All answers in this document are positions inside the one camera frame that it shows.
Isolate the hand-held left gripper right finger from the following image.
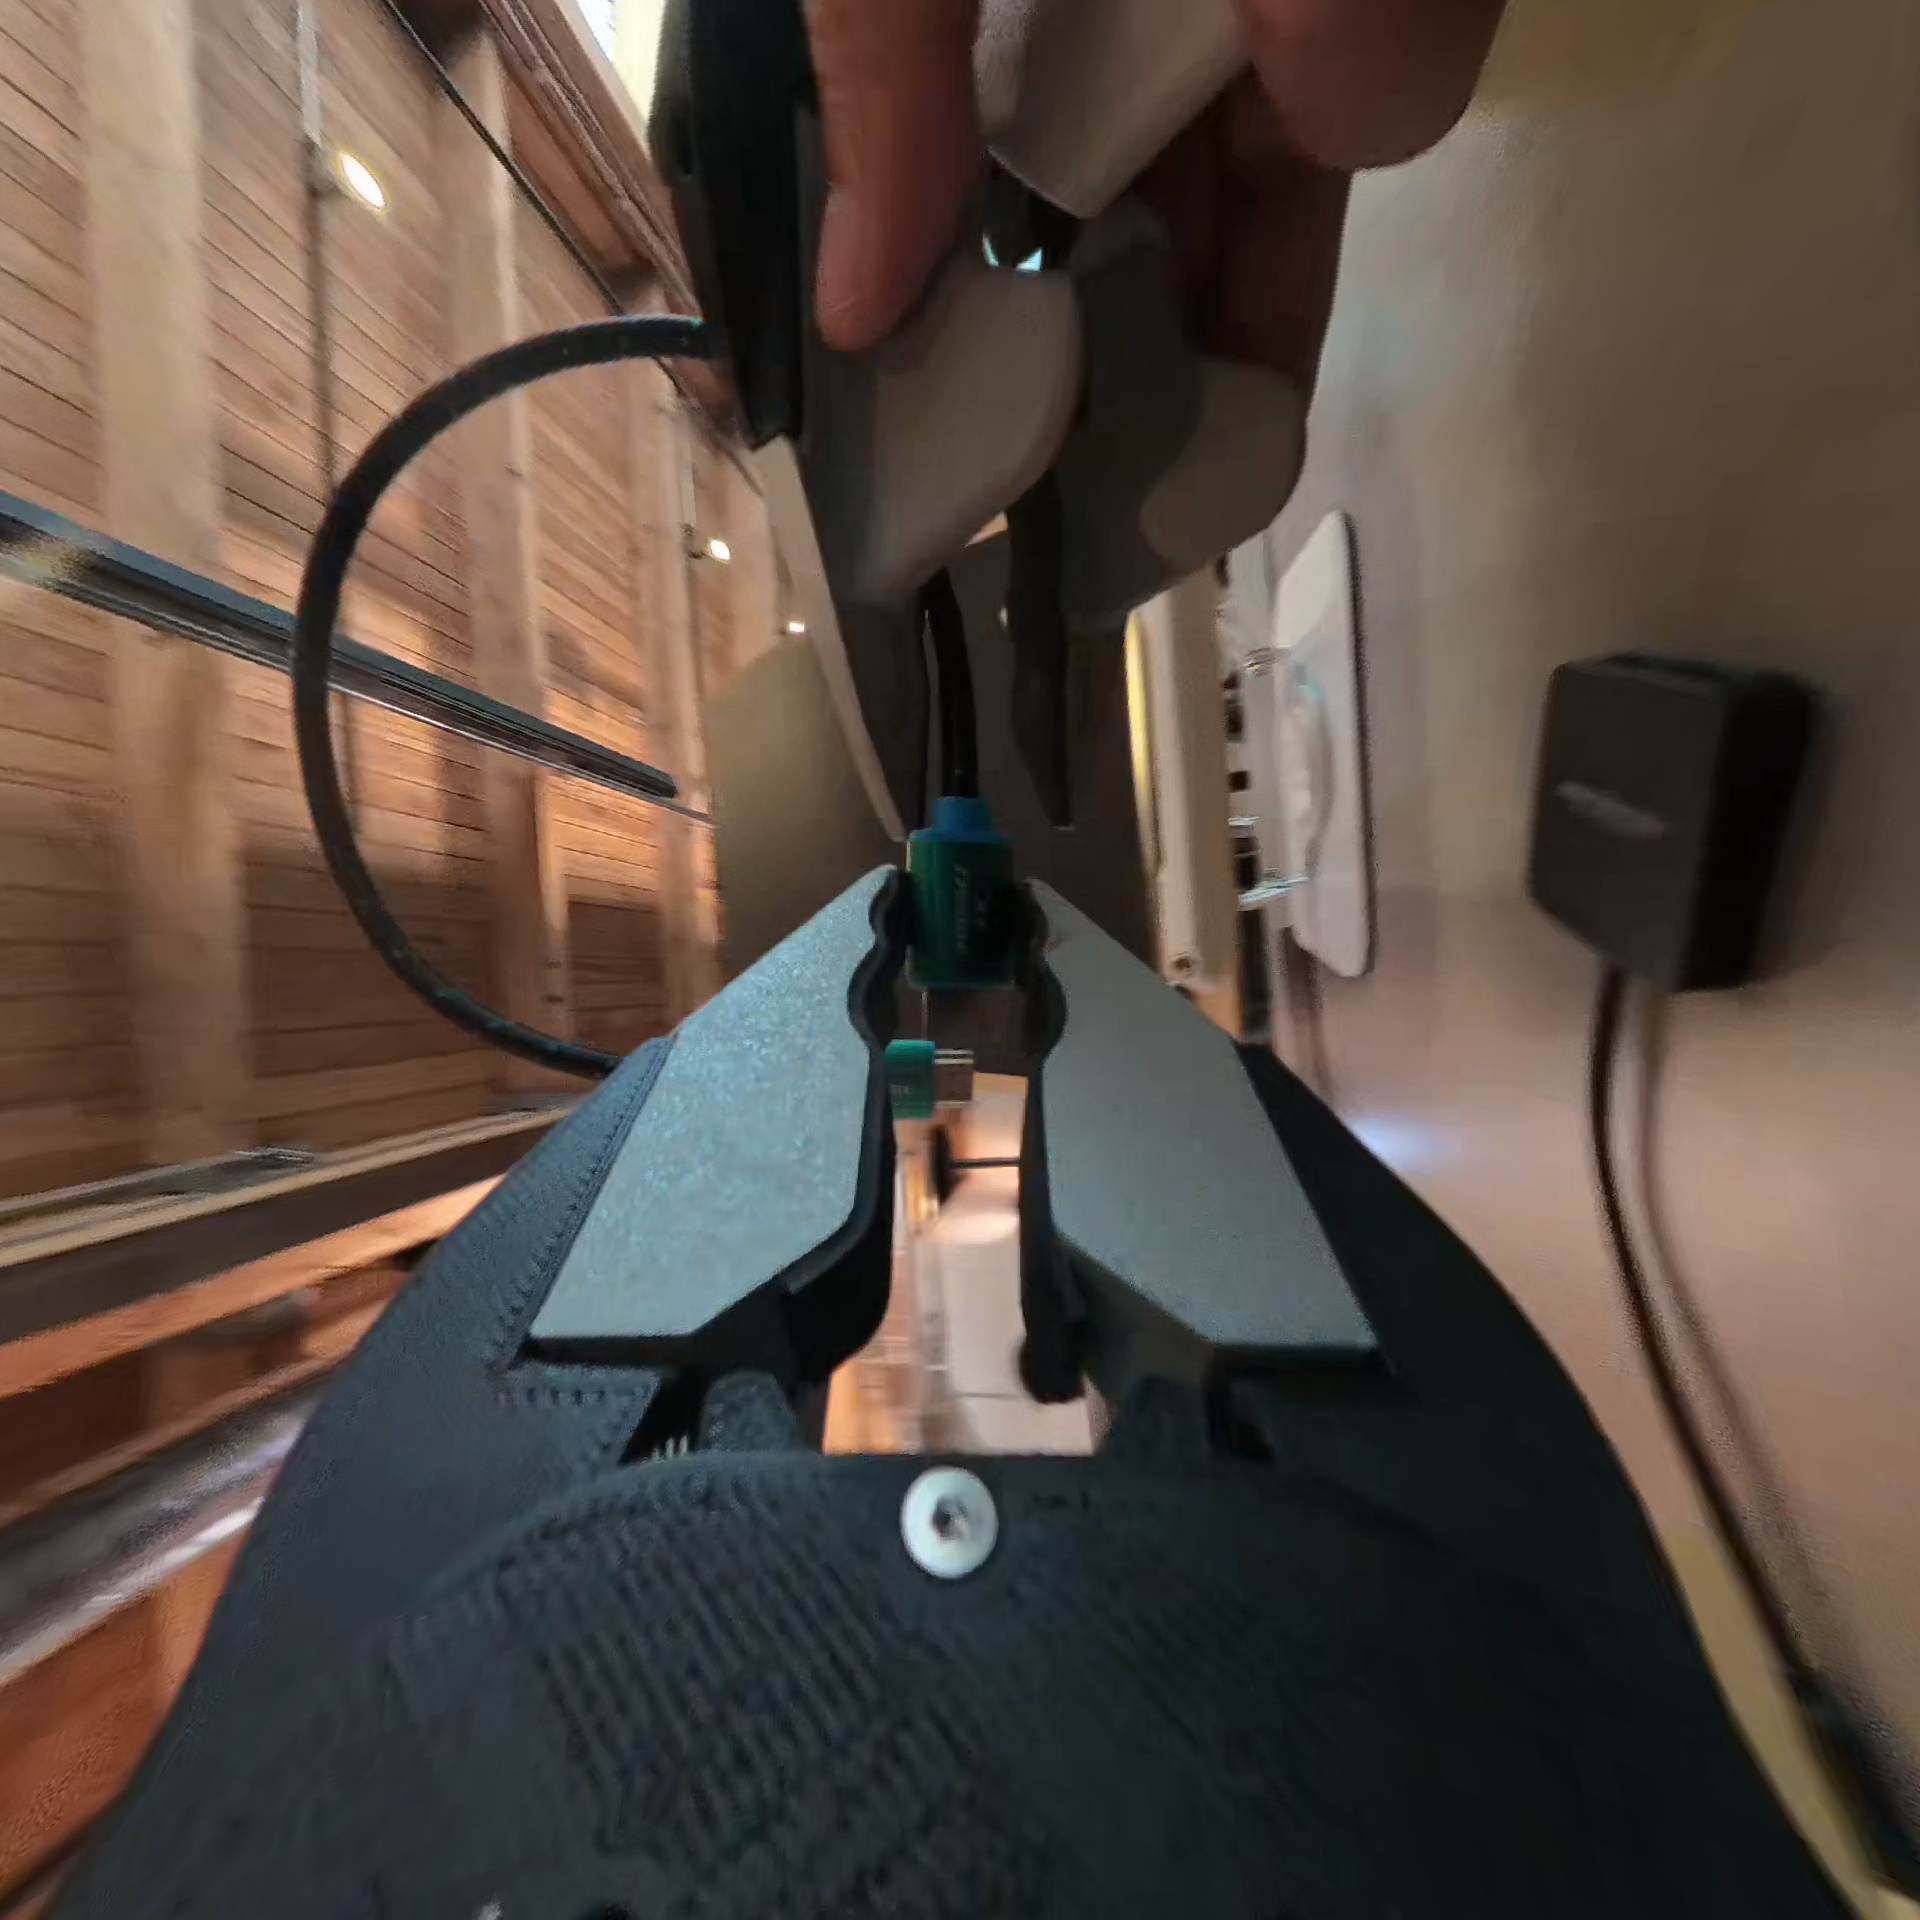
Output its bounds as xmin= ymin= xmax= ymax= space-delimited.
xmin=1015 ymin=879 xmax=1380 ymax=1406

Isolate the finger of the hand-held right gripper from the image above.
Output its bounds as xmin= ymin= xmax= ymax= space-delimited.
xmin=1002 ymin=196 xmax=1309 ymax=830
xmin=760 ymin=278 xmax=1086 ymax=842

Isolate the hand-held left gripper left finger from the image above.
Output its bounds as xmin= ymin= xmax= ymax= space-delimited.
xmin=528 ymin=866 xmax=902 ymax=1388

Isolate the thick braided black cable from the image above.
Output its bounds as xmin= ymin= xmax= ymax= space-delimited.
xmin=292 ymin=312 xmax=1039 ymax=1123

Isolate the black adapter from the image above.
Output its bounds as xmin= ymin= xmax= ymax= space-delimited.
xmin=1524 ymin=647 xmax=1920 ymax=1897

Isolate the person's right hand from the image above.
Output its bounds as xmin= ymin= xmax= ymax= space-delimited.
xmin=807 ymin=0 xmax=1511 ymax=366

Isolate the wooden book stand white base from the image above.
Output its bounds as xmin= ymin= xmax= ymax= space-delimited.
xmin=1120 ymin=507 xmax=1380 ymax=1044

